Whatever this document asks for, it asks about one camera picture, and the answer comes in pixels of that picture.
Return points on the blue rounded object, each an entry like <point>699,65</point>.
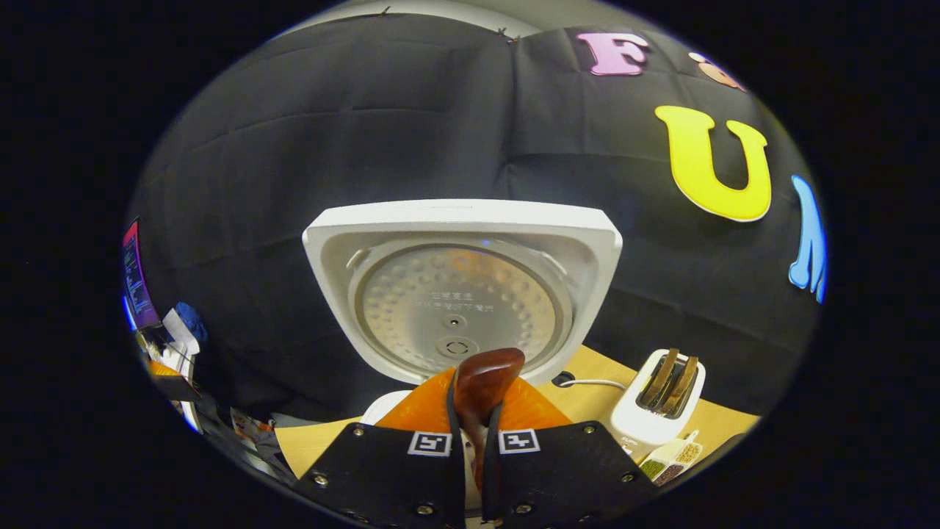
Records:
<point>192,322</point>

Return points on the computer monitor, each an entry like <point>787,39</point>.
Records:
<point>139,279</point>

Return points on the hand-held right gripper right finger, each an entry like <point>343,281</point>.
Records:
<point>558,477</point>

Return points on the white toaster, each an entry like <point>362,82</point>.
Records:
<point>639,426</point>

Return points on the white rice cooker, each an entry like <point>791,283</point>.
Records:
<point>455,308</point>

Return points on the black backdrop cloth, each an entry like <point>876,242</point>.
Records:
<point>367,132</point>

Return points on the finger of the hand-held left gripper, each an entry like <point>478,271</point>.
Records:
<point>176,386</point>

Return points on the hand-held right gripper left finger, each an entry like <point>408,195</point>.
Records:
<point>382,477</point>

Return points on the white divided grain dish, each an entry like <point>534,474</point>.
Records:
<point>672,459</point>

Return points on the brown wooden spoon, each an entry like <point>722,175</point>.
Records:
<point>485,378</point>

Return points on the brown bread slice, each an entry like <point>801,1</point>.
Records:
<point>683,386</point>
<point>657,378</point>

